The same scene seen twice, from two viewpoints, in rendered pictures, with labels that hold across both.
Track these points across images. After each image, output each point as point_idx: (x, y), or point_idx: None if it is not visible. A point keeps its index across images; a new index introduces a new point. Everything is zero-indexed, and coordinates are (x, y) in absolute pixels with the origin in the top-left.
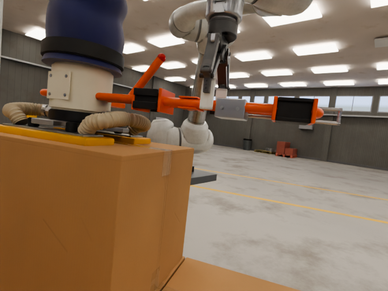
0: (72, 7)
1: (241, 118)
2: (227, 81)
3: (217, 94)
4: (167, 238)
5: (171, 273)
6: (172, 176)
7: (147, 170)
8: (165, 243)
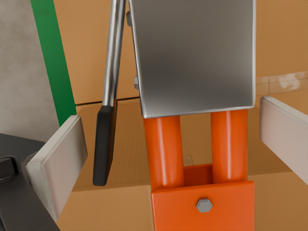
0: None
1: None
2: (5, 202)
3: (64, 191)
4: (140, 118)
5: (121, 101)
6: (139, 156)
7: (249, 158)
8: (141, 115)
